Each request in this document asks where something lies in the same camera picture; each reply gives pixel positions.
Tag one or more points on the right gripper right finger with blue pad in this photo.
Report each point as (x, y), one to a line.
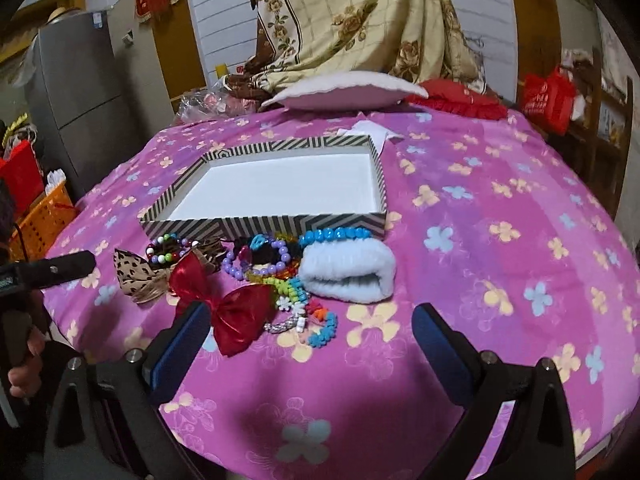
(454, 360)

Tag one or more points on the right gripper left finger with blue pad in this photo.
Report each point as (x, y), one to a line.
(172, 351)

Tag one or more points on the red satin bow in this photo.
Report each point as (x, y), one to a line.
(238, 319)

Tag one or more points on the leopard print bow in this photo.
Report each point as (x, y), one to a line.
(144, 281)

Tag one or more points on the light blue fluffy headband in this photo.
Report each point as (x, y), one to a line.
(359, 271)

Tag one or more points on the black scrunchie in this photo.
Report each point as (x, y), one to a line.
(266, 253)

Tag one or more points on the person's left hand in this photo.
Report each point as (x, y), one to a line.
(25, 379)

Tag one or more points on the orange plastic basket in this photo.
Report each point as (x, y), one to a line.
(38, 231)

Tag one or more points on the red bag at left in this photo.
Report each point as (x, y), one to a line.
(22, 176)

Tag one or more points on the pink floral bedspread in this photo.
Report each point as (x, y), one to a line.
(487, 224)

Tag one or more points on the grey refrigerator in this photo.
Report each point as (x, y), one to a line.
(77, 101)

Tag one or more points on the striped white tray box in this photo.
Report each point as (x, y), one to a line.
(290, 186)

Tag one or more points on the white paper piece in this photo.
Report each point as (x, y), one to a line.
(377, 134)

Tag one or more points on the red cushion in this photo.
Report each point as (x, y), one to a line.
(454, 98)

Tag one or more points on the wooden shelf rack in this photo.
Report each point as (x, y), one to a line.
(596, 145)

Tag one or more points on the clear plastic bag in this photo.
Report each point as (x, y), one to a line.
(210, 103)

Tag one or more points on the red shopping bag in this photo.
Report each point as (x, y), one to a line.
(548, 101)

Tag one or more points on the white pillow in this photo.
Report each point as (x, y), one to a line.
(354, 90)

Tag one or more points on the cream floral quilt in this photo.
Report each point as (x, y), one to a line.
(414, 40)

